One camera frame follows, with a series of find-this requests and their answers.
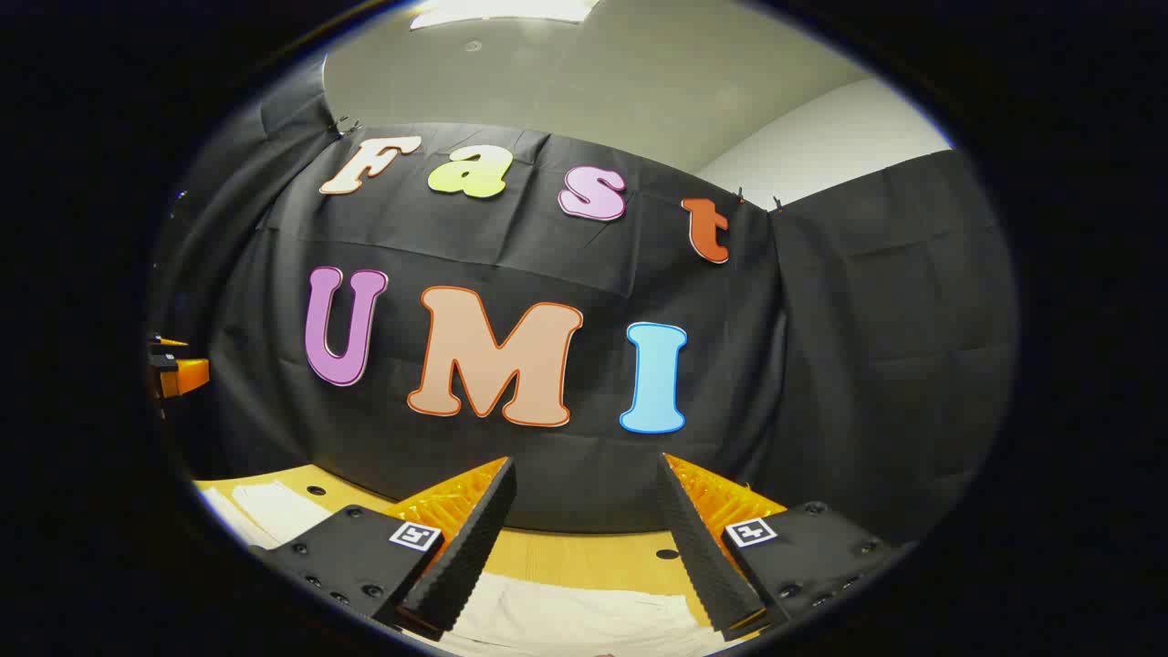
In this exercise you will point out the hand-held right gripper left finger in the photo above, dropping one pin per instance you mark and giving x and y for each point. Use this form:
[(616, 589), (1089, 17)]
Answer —
[(465, 547)]

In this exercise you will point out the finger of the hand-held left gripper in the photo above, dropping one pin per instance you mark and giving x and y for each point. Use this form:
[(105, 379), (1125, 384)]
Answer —
[(190, 375)]

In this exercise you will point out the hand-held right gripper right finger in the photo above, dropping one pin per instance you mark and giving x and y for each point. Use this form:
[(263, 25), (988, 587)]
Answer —
[(703, 557)]

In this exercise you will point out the white jeans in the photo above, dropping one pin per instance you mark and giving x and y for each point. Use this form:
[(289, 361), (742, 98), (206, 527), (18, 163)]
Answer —
[(584, 616)]

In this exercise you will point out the black backdrop cloth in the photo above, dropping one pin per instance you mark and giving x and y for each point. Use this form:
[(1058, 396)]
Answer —
[(593, 274)]

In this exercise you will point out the ceiling light panel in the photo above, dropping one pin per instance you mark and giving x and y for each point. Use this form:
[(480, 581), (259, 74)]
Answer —
[(497, 11)]

